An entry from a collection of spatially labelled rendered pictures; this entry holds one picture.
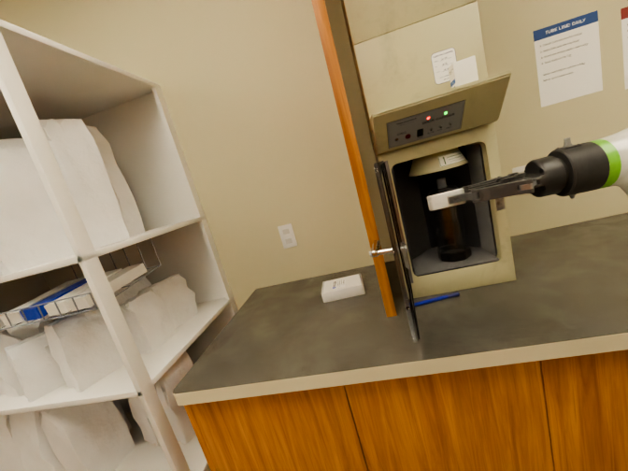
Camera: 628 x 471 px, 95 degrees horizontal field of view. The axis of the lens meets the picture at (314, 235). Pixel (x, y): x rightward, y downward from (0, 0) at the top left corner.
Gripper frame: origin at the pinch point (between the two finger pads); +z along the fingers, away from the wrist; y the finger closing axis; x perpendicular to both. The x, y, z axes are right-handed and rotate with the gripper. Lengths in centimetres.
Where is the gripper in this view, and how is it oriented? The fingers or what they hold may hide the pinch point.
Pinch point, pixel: (446, 199)
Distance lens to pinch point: 66.5
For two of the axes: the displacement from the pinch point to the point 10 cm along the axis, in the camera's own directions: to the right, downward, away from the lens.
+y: -1.5, 2.3, -9.6
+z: -9.6, 2.2, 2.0
